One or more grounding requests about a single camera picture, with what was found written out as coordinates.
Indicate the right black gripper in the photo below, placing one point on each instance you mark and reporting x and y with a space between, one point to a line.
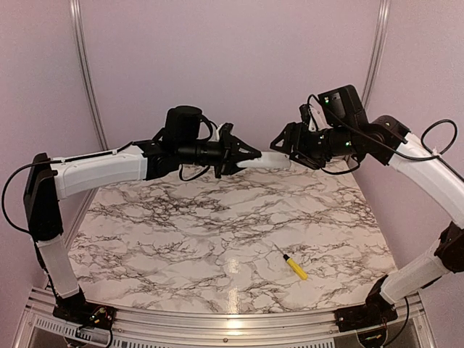
293 131

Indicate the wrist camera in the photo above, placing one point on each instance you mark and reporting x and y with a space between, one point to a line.
220 131
307 116

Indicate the left aluminium frame post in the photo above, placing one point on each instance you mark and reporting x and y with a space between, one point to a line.
85 70

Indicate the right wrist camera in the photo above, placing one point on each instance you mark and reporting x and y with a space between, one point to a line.
307 116

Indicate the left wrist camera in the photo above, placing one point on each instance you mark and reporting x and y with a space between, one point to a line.
220 131

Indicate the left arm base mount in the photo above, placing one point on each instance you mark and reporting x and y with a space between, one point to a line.
87 316

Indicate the right aluminium frame post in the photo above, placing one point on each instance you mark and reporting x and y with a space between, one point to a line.
377 51

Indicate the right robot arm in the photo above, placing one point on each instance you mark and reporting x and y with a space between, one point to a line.
392 144

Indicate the white remote control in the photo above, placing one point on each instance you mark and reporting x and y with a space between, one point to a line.
268 160

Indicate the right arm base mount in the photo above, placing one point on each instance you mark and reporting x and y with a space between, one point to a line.
370 320

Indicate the front aluminium rail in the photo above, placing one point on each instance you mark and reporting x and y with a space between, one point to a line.
136 327

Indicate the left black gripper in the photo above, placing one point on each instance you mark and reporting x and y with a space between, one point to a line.
230 153

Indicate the aluminium frame post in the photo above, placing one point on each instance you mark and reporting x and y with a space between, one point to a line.
85 70
377 51

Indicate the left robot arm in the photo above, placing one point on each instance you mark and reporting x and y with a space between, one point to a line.
188 138

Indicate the yellow handled screwdriver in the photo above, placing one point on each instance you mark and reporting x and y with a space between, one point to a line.
293 265

